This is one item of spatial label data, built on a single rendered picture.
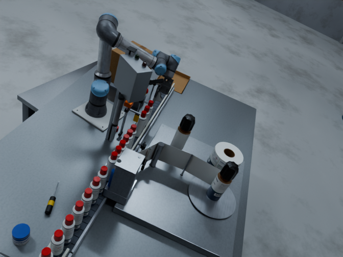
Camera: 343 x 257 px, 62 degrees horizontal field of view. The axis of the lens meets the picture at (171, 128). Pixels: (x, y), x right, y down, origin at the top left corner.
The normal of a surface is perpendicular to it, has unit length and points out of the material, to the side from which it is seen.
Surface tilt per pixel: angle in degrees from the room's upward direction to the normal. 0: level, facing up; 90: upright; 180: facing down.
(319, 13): 90
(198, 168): 90
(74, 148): 0
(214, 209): 0
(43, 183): 0
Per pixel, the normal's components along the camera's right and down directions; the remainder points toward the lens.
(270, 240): 0.31, -0.72
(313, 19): -0.46, 0.46
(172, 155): -0.22, 0.59
